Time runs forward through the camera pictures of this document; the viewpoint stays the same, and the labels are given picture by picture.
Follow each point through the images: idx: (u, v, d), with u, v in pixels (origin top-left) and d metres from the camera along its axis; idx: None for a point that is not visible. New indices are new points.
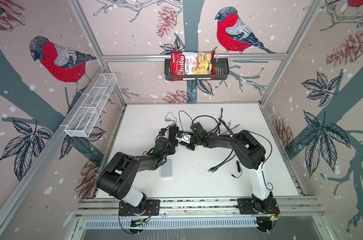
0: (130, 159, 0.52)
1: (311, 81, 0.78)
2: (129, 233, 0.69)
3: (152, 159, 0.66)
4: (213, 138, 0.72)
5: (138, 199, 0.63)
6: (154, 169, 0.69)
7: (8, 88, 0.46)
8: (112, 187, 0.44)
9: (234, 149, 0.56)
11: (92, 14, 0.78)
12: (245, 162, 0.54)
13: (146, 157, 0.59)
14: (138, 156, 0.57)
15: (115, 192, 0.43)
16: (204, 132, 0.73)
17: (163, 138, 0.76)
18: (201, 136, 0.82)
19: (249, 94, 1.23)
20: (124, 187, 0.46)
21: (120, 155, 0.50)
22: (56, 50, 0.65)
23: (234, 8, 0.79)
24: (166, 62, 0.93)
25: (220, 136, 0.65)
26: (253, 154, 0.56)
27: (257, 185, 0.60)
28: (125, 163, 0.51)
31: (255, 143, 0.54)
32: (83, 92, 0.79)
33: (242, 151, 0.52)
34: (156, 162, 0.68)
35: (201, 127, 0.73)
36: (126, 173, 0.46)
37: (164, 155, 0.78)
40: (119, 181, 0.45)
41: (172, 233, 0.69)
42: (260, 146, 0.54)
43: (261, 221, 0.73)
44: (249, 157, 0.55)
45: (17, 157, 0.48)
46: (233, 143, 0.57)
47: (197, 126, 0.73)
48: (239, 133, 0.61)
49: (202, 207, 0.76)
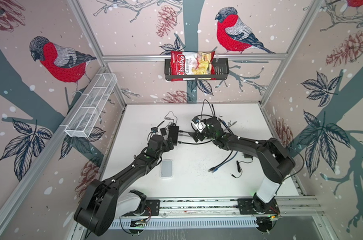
0: (108, 188, 0.44)
1: (311, 81, 0.78)
2: (129, 233, 0.69)
3: (139, 168, 0.56)
4: (232, 141, 0.64)
5: (135, 205, 0.62)
6: (148, 172, 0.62)
7: (8, 88, 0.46)
8: (90, 224, 0.39)
9: (260, 157, 0.48)
11: (92, 14, 0.78)
12: (270, 175, 0.48)
13: (132, 171, 0.54)
14: (122, 174, 0.51)
15: (94, 230, 0.39)
16: (221, 131, 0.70)
17: (158, 137, 0.67)
18: (217, 134, 0.73)
19: (248, 94, 1.23)
20: (104, 222, 0.41)
21: (96, 185, 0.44)
22: (56, 50, 0.65)
23: (234, 8, 0.79)
24: (166, 62, 0.93)
25: (244, 140, 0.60)
26: (279, 166, 0.49)
27: (265, 189, 0.57)
28: (102, 192, 0.43)
31: (285, 155, 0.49)
32: (83, 92, 0.79)
33: (269, 161, 0.48)
34: (148, 166, 0.61)
35: (219, 125, 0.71)
36: (100, 209, 0.40)
37: (158, 155, 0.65)
40: (96, 218, 0.39)
41: (172, 233, 0.69)
42: (291, 160, 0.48)
43: (261, 221, 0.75)
44: (275, 170, 0.48)
45: (18, 157, 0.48)
46: (260, 151, 0.50)
47: (215, 124, 0.71)
48: (268, 141, 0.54)
49: (202, 207, 0.76)
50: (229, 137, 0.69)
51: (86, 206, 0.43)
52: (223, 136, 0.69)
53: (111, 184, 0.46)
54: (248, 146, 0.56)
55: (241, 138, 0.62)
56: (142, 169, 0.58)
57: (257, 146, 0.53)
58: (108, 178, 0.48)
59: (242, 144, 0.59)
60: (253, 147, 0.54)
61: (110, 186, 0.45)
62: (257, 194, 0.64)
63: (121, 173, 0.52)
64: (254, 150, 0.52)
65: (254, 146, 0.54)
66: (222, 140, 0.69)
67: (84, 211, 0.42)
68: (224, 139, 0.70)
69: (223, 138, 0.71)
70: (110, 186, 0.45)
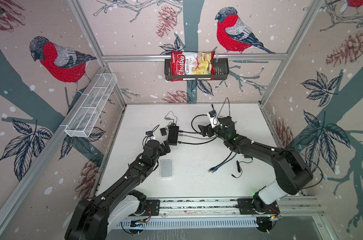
0: (98, 207, 0.42)
1: (311, 81, 0.78)
2: (129, 233, 0.69)
3: (133, 180, 0.54)
4: (246, 145, 0.62)
5: (134, 208, 0.62)
6: (144, 180, 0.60)
7: (8, 88, 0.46)
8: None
9: (274, 166, 0.45)
11: (92, 15, 0.78)
12: (283, 185, 0.45)
13: (124, 184, 0.52)
14: (113, 189, 0.49)
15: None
16: (233, 133, 0.70)
17: (153, 142, 0.65)
18: (229, 136, 0.69)
19: (249, 94, 1.23)
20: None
21: (85, 204, 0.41)
22: (56, 50, 0.65)
23: (234, 8, 0.79)
24: (166, 62, 0.93)
25: (260, 146, 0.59)
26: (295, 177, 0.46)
27: (270, 194, 0.57)
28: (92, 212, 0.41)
31: (303, 167, 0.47)
32: (83, 92, 0.79)
33: (285, 171, 0.45)
34: (143, 174, 0.59)
35: (233, 127, 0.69)
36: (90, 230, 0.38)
37: (154, 161, 0.67)
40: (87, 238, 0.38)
41: (173, 233, 0.69)
42: (308, 173, 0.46)
43: (261, 221, 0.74)
44: (290, 181, 0.45)
45: (17, 157, 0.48)
46: (275, 160, 0.47)
47: (229, 125, 0.68)
48: (286, 150, 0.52)
49: (202, 207, 0.76)
50: (241, 141, 0.66)
51: (75, 226, 0.42)
52: (235, 138, 0.73)
53: (101, 203, 0.44)
54: (264, 154, 0.53)
55: (257, 144, 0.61)
56: (136, 180, 0.55)
57: (273, 154, 0.50)
58: (98, 196, 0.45)
59: (258, 151, 0.55)
60: (269, 155, 0.51)
61: (100, 205, 0.43)
62: (258, 194, 0.66)
63: (112, 187, 0.49)
64: (270, 158, 0.49)
65: (270, 154, 0.51)
66: (233, 143, 0.67)
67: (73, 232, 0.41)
68: (236, 142, 0.67)
69: (234, 141, 0.69)
70: (99, 206, 0.43)
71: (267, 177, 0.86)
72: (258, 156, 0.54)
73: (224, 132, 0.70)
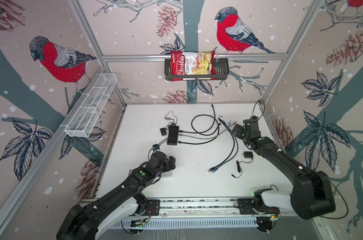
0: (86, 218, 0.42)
1: (311, 81, 0.78)
2: (129, 233, 0.69)
3: (129, 191, 0.53)
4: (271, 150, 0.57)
5: (132, 209, 0.61)
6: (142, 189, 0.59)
7: (8, 88, 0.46)
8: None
9: (296, 185, 0.41)
11: (92, 15, 0.78)
12: (297, 206, 0.42)
13: (118, 195, 0.50)
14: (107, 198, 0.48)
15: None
16: (257, 132, 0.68)
17: (160, 154, 0.65)
18: (252, 135, 0.67)
19: (248, 94, 1.23)
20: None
21: (77, 210, 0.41)
22: (56, 50, 0.65)
23: (234, 8, 0.79)
24: (166, 62, 0.93)
25: (286, 158, 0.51)
26: (314, 204, 0.42)
27: (276, 200, 0.55)
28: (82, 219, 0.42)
31: (327, 197, 0.42)
32: (83, 92, 0.79)
33: (305, 195, 0.41)
34: (141, 185, 0.57)
35: (255, 126, 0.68)
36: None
37: (157, 173, 0.66)
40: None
41: (172, 233, 0.69)
42: (331, 204, 0.41)
43: (261, 221, 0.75)
44: (309, 207, 0.41)
45: (18, 157, 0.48)
46: (297, 179, 0.43)
47: (252, 123, 0.66)
48: (315, 173, 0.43)
49: (202, 207, 0.76)
50: (266, 144, 0.61)
51: (66, 230, 0.43)
52: (260, 139, 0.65)
53: (91, 212, 0.43)
54: (288, 168, 0.48)
55: (282, 154, 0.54)
56: (133, 191, 0.54)
57: (298, 172, 0.46)
58: (90, 203, 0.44)
59: (281, 163, 0.50)
60: (293, 171, 0.46)
61: (90, 215, 0.42)
62: (261, 193, 0.66)
63: (106, 196, 0.49)
64: (293, 174, 0.45)
65: (295, 171, 0.46)
66: (257, 142, 0.62)
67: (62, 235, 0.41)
68: (260, 142, 0.62)
69: (258, 141, 0.63)
70: (89, 215, 0.42)
71: (267, 177, 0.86)
72: (280, 167, 0.50)
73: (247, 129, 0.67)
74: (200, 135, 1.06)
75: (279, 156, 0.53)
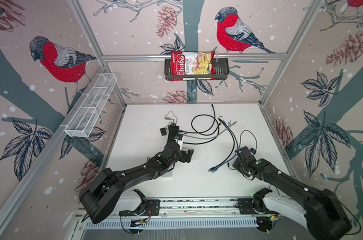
0: (116, 180, 0.45)
1: (311, 81, 0.78)
2: (129, 232, 0.69)
3: (150, 171, 0.57)
4: (271, 175, 0.55)
5: (134, 205, 0.61)
6: (156, 177, 0.63)
7: (8, 88, 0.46)
8: (90, 210, 0.41)
9: (307, 210, 0.41)
11: (93, 14, 0.78)
12: (317, 232, 0.40)
13: (142, 172, 0.54)
14: (131, 171, 0.52)
15: (91, 216, 0.40)
16: (252, 157, 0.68)
17: (173, 145, 0.66)
18: (247, 161, 0.68)
19: (249, 94, 1.23)
20: (102, 211, 0.41)
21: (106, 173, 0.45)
22: (55, 50, 0.64)
23: (234, 8, 0.79)
24: (166, 62, 0.93)
25: (288, 180, 0.52)
26: (332, 228, 0.40)
27: (282, 209, 0.54)
28: (111, 182, 0.45)
31: (341, 216, 0.41)
32: (83, 92, 0.79)
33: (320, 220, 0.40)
34: (158, 173, 0.61)
35: (247, 151, 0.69)
36: (103, 198, 0.41)
37: (170, 163, 0.68)
40: (97, 206, 0.41)
41: (172, 233, 0.69)
42: (347, 223, 0.41)
43: (261, 221, 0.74)
44: (328, 231, 0.39)
45: (18, 157, 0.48)
46: (309, 204, 0.42)
47: (243, 150, 0.69)
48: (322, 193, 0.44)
49: (202, 207, 0.76)
50: (265, 168, 0.60)
51: (92, 190, 0.45)
52: (257, 163, 0.64)
53: (120, 177, 0.47)
54: (294, 191, 0.47)
55: (283, 177, 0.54)
56: (151, 174, 0.58)
57: (307, 196, 0.44)
58: (119, 171, 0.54)
59: (286, 187, 0.49)
60: (301, 195, 0.45)
61: (119, 179, 0.46)
62: (263, 197, 0.65)
63: (132, 170, 0.53)
64: (302, 199, 0.44)
65: (303, 194, 0.45)
66: (256, 167, 0.61)
67: (87, 195, 0.43)
68: (258, 167, 0.61)
69: (256, 165, 0.63)
70: (117, 179, 0.46)
71: None
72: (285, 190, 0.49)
73: (241, 157, 0.70)
74: (200, 135, 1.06)
75: (280, 178, 0.53)
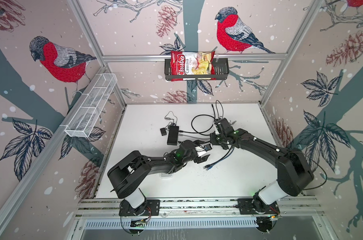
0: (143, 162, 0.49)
1: (311, 81, 0.78)
2: (129, 233, 0.69)
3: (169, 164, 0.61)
4: (247, 141, 0.59)
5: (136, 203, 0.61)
6: (170, 172, 0.64)
7: (8, 88, 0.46)
8: (116, 185, 0.44)
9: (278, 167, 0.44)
11: (92, 14, 0.78)
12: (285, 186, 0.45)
13: (162, 161, 0.59)
14: (154, 159, 0.57)
15: (118, 192, 0.43)
16: (230, 128, 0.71)
17: (189, 144, 0.68)
18: (226, 130, 0.70)
19: (249, 94, 1.23)
20: (128, 189, 0.44)
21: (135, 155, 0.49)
22: (56, 50, 0.65)
23: (234, 8, 0.79)
24: (166, 62, 0.93)
25: (261, 144, 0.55)
26: (299, 180, 0.45)
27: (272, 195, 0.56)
28: (138, 164, 0.50)
31: (306, 169, 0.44)
32: (83, 92, 0.79)
33: (290, 175, 0.44)
34: (173, 168, 0.63)
35: (226, 122, 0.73)
36: (133, 175, 0.45)
37: (185, 161, 0.71)
40: (124, 183, 0.44)
41: (172, 233, 0.69)
42: (310, 175, 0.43)
43: (261, 221, 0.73)
44: (294, 184, 0.45)
45: (17, 157, 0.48)
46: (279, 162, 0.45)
47: (223, 121, 0.70)
48: (291, 151, 0.48)
49: (202, 207, 0.76)
50: (243, 136, 0.63)
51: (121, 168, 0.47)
52: (234, 132, 0.66)
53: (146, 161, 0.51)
54: (267, 153, 0.51)
55: (258, 141, 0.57)
56: (169, 167, 0.61)
57: (278, 155, 0.48)
58: (146, 155, 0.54)
59: (260, 148, 0.53)
60: (273, 155, 0.49)
61: (146, 162, 0.51)
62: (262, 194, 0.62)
63: (155, 158, 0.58)
64: (274, 158, 0.48)
65: (274, 154, 0.49)
66: (234, 137, 0.64)
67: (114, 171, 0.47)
68: (236, 135, 0.64)
69: (235, 134, 0.65)
70: (145, 162, 0.50)
71: (267, 177, 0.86)
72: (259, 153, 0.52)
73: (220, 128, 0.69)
74: (200, 135, 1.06)
75: (255, 143, 0.56)
